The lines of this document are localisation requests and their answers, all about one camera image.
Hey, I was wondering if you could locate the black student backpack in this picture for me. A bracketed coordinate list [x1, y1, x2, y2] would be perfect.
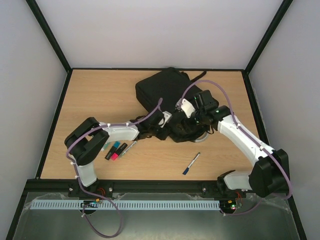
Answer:
[134, 66, 213, 145]

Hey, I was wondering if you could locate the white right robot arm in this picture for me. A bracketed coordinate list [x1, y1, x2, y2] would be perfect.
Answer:
[176, 90, 292, 198]

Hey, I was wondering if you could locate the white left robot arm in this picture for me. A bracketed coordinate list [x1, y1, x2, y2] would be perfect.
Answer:
[64, 110, 172, 187]

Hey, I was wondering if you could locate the grey white pen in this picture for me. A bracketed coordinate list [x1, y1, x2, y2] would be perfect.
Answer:
[118, 140, 137, 158]

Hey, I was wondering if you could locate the black marker pen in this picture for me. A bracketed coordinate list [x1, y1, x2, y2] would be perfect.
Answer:
[104, 143, 128, 161]

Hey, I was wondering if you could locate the blue highlighter marker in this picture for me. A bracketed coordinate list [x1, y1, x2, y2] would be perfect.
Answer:
[108, 141, 120, 155]

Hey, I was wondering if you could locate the blue capped white pen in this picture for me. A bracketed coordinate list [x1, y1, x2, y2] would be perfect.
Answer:
[182, 152, 201, 175]

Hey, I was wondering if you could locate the pink highlighter marker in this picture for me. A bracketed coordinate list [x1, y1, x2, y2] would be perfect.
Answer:
[110, 153, 119, 161]

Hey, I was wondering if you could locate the white green glue stick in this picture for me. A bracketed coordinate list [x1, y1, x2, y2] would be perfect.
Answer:
[101, 142, 110, 151]

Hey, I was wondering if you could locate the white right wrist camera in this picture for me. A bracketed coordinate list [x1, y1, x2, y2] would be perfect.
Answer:
[176, 98, 196, 119]

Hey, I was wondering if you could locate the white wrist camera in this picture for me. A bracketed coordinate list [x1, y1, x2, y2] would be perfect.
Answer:
[176, 98, 196, 119]
[158, 111, 172, 128]

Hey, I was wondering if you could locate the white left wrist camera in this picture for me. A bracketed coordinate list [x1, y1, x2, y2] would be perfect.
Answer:
[158, 111, 172, 128]

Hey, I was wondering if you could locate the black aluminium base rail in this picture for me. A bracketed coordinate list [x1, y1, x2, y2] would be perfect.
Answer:
[23, 179, 248, 199]

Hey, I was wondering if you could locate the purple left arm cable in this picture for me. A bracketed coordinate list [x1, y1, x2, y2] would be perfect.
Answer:
[65, 97, 164, 238]

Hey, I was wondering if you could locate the light blue slotted cable duct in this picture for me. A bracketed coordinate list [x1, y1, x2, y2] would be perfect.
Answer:
[30, 199, 220, 211]

